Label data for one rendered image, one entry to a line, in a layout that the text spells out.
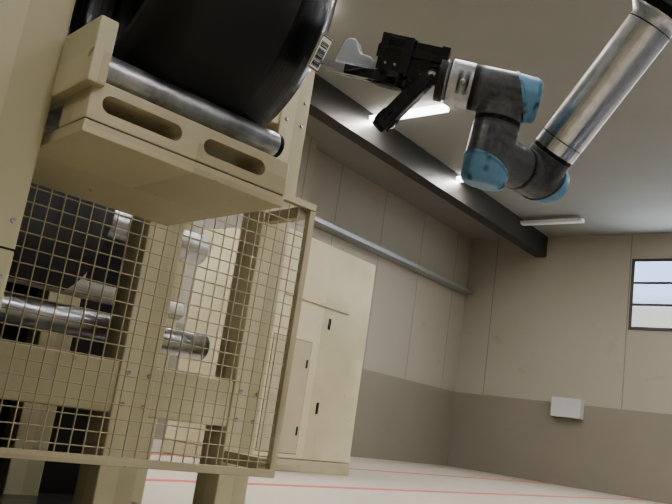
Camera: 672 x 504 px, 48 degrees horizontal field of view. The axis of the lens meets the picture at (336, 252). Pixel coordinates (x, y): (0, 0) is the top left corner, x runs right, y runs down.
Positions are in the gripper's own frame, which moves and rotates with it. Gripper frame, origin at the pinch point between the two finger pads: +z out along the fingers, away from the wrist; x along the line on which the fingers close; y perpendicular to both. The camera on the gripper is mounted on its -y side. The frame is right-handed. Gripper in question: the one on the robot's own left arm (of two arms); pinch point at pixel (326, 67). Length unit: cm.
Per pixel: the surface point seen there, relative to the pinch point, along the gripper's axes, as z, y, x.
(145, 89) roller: 21.5, -10.6, 20.4
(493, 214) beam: -78, -65, -1074
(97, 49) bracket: 25.1, -7.0, 29.8
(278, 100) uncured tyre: 6.2, -7.2, 2.5
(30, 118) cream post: 34.1, -18.4, 28.0
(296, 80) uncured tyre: 4.0, -3.3, 2.4
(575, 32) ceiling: -87, 132, -600
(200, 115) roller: 15.1, -12.5, 13.1
